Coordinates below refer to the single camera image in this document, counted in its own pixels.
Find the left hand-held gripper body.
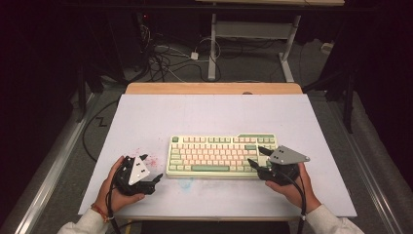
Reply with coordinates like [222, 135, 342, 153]
[111, 155, 157, 197]

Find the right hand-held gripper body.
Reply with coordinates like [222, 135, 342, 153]
[257, 144, 311, 187]

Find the green and cream keyboard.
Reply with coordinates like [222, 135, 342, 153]
[166, 133, 280, 180]

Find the person's left hand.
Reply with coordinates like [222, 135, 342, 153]
[94, 155, 146, 215]

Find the person's right hand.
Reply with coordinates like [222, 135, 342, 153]
[265, 163, 322, 214]

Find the white table cover sheet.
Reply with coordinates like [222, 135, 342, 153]
[78, 94, 358, 218]

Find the wooden table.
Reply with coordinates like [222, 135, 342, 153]
[115, 82, 305, 234]

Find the black metal stand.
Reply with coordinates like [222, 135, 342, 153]
[76, 62, 90, 124]

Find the white power strip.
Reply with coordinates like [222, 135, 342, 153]
[320, 42, 335, 56]

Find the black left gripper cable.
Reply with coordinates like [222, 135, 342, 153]
[106, 165, 124, 234]

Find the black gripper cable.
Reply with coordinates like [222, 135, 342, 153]
[276, 169, 308, 234]
[106, 165, 124, 234]

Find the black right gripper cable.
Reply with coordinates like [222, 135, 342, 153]
[276, 169, 308, 234]

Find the orange bead bracelet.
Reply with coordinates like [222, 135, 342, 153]
[91, 203, 111, 223]

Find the black floor cable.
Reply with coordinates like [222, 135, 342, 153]
[82, 98, 120, 164]

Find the aluminium floor rail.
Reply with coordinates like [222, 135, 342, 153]
[0, 92, 101, 234]
[327, 100, 405, 234]

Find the tangle of floor cables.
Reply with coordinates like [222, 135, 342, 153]
[137, 22, 222, 83]

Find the white frame desk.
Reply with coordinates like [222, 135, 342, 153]
[194, 0, 346, 83]

